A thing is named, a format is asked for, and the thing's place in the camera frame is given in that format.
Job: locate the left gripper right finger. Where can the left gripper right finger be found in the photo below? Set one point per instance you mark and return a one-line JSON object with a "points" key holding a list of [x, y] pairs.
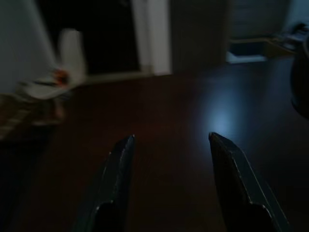
{"points": [[236, 183]]}

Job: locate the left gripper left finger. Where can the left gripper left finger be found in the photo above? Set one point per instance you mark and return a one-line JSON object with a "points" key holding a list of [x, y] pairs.
{"points": [[113, 183]]}

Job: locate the brown woven basket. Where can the brown woven basket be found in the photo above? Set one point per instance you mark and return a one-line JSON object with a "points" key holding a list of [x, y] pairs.
{"points": [[26, 116]]}

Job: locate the white striped cloth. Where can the white striped cloth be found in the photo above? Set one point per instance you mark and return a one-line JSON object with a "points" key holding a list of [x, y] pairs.
{"points": [[41, 88]]}

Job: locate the dark round pot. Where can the dark round pot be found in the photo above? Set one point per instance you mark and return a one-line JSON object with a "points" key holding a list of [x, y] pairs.
{"points": [[301, 79]]}

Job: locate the white paper roll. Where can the white paper roll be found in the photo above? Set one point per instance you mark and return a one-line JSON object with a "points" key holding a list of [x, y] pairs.
{"points": [[72, 53]]}

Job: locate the white door frame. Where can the white door frame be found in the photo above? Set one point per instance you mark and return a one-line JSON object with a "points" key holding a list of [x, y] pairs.
{"points": [[154, 36]]}

